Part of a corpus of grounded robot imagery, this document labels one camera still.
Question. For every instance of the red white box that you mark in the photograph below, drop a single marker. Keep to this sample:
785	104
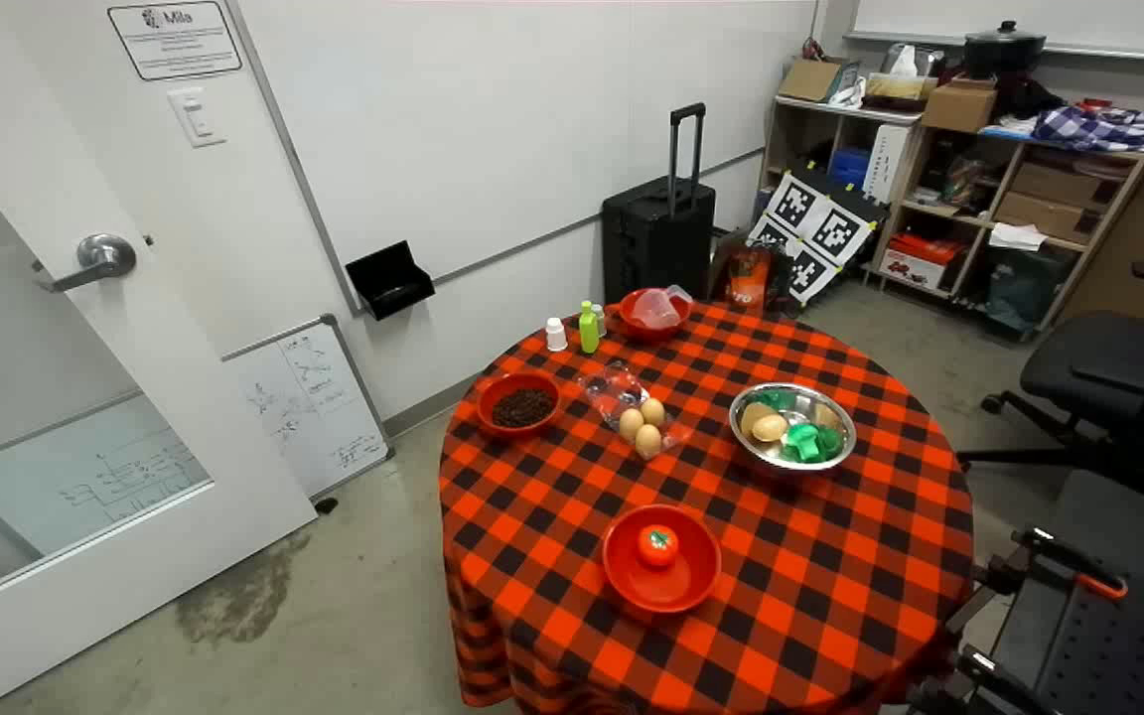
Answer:
922	258

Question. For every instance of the dark brown beans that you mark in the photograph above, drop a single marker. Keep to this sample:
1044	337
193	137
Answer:
522	407

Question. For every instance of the blue storage bin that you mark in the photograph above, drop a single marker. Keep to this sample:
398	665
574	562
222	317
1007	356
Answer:
849	170

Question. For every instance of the clear plastic egg carton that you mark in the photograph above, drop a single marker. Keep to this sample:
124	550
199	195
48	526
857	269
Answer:
601	386

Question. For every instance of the green plastic bottle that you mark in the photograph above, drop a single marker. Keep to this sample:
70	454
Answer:
589	327

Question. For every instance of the stacked cardboard boxes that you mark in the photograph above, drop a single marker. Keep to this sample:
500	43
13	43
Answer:
1052	202

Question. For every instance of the black suitcase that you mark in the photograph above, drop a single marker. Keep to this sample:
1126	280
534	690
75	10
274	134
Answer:
656	240

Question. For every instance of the bright green toy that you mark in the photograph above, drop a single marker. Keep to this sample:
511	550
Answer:
804	443

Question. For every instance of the white door sign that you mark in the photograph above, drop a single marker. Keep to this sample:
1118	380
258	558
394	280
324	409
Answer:
178	43

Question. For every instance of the white door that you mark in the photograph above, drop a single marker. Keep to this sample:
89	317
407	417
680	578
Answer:
136	384

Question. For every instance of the framed wall whiteboard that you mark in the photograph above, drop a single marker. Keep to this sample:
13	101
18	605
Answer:
1064	21

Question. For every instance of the white paper stack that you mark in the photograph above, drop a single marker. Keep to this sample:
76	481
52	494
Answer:
1020	237

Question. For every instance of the tan egg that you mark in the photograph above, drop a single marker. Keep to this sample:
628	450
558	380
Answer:
628	424
648	443
770	427
652	409

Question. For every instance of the black wall tray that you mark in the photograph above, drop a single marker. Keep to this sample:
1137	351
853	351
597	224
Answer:
393	280

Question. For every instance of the wooden storage shelf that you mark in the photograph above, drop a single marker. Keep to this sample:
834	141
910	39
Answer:
971	202

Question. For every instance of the small white bottle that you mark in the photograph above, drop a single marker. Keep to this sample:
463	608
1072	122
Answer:
556	337

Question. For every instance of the flat brown cardboard box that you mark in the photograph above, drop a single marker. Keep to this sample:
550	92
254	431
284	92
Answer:
896	90

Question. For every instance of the white plastic bag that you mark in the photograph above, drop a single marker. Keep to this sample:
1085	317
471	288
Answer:
904	63

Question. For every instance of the black white marker board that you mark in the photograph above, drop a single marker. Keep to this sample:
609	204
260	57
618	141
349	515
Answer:
822	231

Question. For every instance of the black orange clamp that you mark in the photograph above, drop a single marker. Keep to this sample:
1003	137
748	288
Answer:
1064	558
992	677

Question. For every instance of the dark green toy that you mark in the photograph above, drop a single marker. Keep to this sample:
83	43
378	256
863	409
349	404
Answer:
773	397

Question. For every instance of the open cardboard box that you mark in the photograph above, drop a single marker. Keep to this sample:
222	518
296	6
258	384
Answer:
814	81

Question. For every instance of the white folder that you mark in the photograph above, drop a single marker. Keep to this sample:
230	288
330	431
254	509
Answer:
887	159

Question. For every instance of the black cooking pot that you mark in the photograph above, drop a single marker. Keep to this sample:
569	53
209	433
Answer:
1003	51

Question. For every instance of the clear plastic bag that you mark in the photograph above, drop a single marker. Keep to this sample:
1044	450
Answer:
663	307

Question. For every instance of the large wall whiteboard panel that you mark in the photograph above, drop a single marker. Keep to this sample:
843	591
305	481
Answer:
493	134

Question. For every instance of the red bowl holding dark beans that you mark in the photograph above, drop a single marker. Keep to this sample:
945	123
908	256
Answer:
483	416

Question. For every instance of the silver metal bowl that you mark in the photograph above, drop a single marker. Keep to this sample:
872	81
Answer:
748	446

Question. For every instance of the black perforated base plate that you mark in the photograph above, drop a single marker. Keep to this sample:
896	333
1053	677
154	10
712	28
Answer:
1090	656

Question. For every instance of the black office chair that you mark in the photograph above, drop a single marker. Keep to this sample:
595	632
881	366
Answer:
1110	358

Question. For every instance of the red bowl holding plastic bag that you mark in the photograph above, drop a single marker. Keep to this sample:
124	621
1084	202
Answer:
628	323

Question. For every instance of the orange snack bag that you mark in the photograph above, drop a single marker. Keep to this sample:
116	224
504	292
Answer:
748	280

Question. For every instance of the small leaning whiteboard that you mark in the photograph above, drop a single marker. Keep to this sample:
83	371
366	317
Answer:
316	404

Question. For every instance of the brown wooden panel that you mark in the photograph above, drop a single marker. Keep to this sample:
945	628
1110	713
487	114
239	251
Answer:
1132	251

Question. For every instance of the red black checkered tablecloth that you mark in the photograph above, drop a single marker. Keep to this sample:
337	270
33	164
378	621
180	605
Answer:
797	570

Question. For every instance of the blue white patterned cloth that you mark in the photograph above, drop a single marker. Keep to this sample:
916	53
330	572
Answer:
1093	129

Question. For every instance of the orange toy tomato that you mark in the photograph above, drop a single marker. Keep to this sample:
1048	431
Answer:
656	544

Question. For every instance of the red bowl holding toy tomato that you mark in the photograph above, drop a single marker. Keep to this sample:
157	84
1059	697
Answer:
624	572

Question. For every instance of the closed cardboard box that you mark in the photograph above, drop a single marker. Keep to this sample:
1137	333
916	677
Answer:
961	104

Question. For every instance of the dark green bag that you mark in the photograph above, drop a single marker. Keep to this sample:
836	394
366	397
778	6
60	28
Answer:
1024	292

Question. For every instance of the small white door notice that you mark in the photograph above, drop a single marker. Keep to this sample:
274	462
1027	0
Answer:
197	117

